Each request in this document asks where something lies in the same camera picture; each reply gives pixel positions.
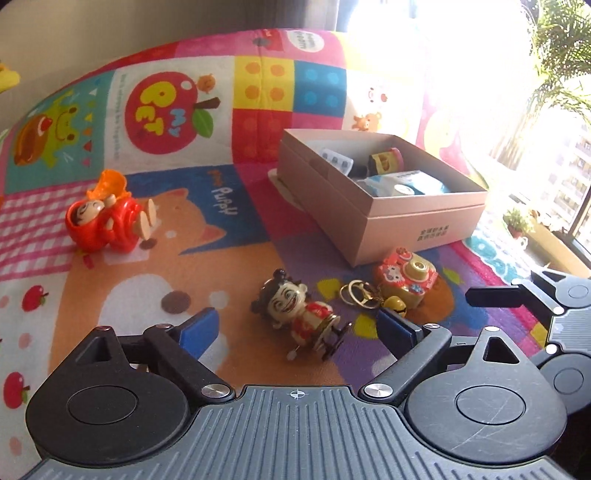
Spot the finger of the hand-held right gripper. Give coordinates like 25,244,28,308
465,270,568,319

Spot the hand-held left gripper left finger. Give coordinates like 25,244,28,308
74,307,234,402

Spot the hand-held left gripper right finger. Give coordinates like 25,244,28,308
361,308,529,402

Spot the wind-up laughing child figurine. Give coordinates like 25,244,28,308
252,269,354,361

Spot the pink cardboard box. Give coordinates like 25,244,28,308
277,128,489,267

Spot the blue white tissue pack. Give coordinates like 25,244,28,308
358,170,448,198

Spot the red hooded doll toy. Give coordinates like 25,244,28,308
65,169,158,254

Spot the small potted plant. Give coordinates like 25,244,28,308
502,207,536,250

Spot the yellow and red toy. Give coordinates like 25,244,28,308
368,147,404,177

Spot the silver pill blister pack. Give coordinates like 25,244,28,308
321,148,354,174

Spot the colourful cartoon play mat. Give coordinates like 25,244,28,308
0,28,568,407

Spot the tall green palm plant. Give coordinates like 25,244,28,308
526,0,591,121

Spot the yellow duck plush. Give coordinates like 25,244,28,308
0,60,21,93

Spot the gold key ring with bell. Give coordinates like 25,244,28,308
340,279,409,319

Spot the pink toy camera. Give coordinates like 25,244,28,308
373,248,439,308

